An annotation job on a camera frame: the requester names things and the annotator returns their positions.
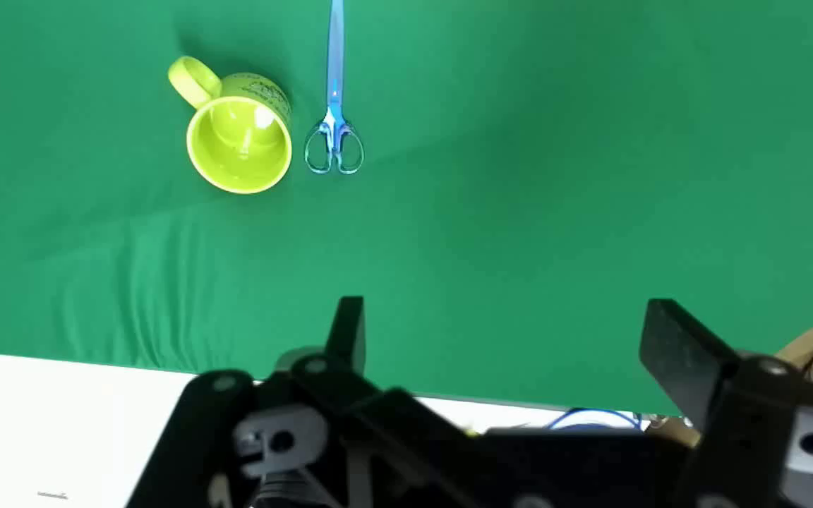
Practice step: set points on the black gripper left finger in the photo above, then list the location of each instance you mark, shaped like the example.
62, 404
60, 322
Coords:
344, 331

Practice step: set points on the green table cloth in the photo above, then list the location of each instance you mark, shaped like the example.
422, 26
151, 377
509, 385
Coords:
520, 188

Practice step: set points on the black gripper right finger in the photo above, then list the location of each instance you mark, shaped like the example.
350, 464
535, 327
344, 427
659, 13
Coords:
683, 355

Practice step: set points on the blue pair of scissors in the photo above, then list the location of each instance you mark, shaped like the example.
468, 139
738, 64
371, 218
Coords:
334, 115

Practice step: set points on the yellow mug with print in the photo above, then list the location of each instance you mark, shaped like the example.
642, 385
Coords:
238, 142

